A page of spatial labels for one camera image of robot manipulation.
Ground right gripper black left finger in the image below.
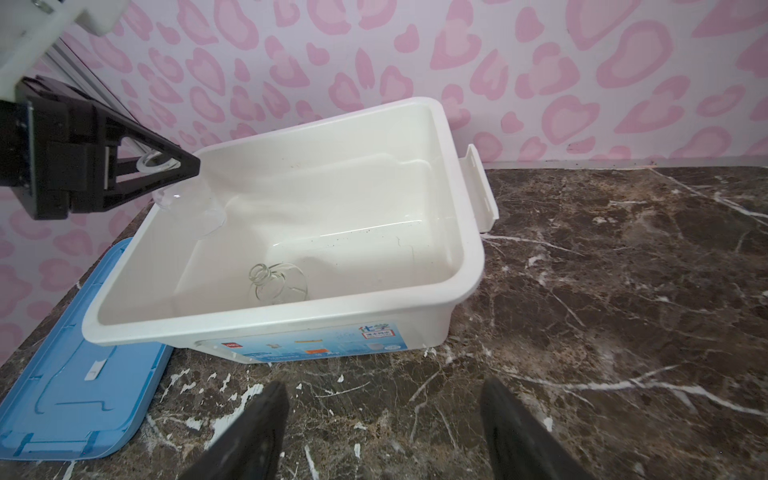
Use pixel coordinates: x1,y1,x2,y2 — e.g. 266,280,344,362
181,381,290,480

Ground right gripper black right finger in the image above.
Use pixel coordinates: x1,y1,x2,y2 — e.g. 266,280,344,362
479,377,592,480

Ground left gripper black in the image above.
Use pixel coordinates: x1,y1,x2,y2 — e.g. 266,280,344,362
1,76,201,219

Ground small clear glass beaker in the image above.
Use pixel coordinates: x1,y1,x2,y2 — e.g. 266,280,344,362
136,152,227,238

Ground clear glass flask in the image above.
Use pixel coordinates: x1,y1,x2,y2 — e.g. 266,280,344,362
248,263,309,306

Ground blue plastic bin lid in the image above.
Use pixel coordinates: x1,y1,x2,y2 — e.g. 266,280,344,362
1,240,173,461

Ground white plastic storage bin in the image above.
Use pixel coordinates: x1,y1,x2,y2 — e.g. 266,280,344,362
82,97,499,364

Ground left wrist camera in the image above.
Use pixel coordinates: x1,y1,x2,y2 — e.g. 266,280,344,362
1,0,129,102

